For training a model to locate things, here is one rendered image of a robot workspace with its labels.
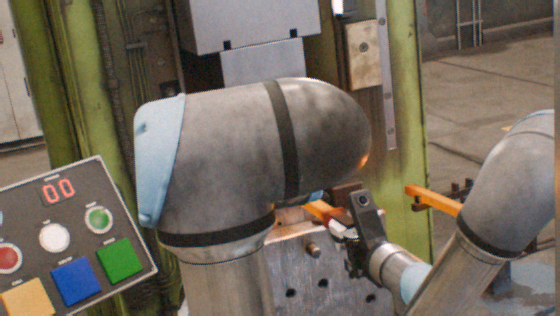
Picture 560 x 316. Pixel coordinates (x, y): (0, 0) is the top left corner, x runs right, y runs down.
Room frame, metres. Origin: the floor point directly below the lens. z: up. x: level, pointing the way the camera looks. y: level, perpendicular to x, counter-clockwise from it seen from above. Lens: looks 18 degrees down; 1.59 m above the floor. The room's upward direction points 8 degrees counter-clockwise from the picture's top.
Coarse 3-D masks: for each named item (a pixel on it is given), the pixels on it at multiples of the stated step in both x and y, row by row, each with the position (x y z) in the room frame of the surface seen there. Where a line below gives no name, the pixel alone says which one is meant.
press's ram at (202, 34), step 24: (192, 0) 1.53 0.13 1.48; (216, 0) 1.55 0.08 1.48; (240, 0) 1.57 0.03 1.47; (264, 0) 1.58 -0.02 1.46; (288, 0) 1.60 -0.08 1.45; (312, 0) 1.62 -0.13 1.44; (192, 24) 1.53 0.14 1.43; (216, 24) 1.55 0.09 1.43; (240, 24) 1.56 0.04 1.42; (264, 24) 1.58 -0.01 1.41; (288, 24) 1.60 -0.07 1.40; (312, 24) 1.62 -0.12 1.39; (192, 48) 1.57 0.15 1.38; (216, 48) 1.54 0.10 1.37
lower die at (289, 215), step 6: (276, 210) 1.57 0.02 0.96; (282, 210) 1.58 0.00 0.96; (288, 210) 1.58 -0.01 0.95; (294, 210) 1.59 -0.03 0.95; (300, 210) 1.59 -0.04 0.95; (306, 210) 1.60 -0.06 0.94; (276, 216) 1.57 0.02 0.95; (282, 216) 1.58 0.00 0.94; (288, 216) 1.58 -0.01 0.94; (294, 216) 1.59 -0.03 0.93; (300, 216) 1.59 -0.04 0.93; (306, 216) 1.60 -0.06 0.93; (312, 216) 1.60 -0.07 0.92; (282, 222) 1.58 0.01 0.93; (288, 222) 1.58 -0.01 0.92; (294, 222) 1.58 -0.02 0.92; (276, 228) 1.57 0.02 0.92
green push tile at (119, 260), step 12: (120, 240) 1.32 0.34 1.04; (96, 252) 1.28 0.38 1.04; (108, 252) 1.29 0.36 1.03; (120, 252) 1.30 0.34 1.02; (132, 252) 1.32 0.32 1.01; (108, 264) 1.28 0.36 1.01; (120, 264) 1.29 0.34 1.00; (132, 264) 1.30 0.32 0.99; (108, 276) 1.26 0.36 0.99; (120, 276) 1.27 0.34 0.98
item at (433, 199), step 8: (408, 192) 1.69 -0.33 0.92; (416, 192) 1.66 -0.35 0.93; (424, 192) 1.64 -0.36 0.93; (432, 192) 1.63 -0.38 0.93; (424, 200) 1.63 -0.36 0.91; (432, 200) 1.60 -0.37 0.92; (440, 200) 1.58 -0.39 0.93; (448, 200) 1.57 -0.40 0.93; (440, 208) 1.57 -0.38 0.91; (448, 208) 1.54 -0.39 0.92; (456, 208) 1.51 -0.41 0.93; (536, 240) 1.31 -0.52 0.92; (528, 248) 1.32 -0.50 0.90; (536, 248) 1.31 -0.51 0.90
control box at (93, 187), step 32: (96, 160) 1.41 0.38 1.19; (0, 192) 1.27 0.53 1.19; (32, 192) 1.30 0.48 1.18; (96, 192) 1.37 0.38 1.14; (0, 224) 1.23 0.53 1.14; (32, 224) 1.26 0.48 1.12; (64, 224) 1.29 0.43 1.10; (128, 224) 1.36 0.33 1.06; (32, 256) 1.22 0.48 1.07; (64, 256) 1.25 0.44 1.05; (96, 256) 1.28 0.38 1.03; (0, 288) 1.16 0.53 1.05
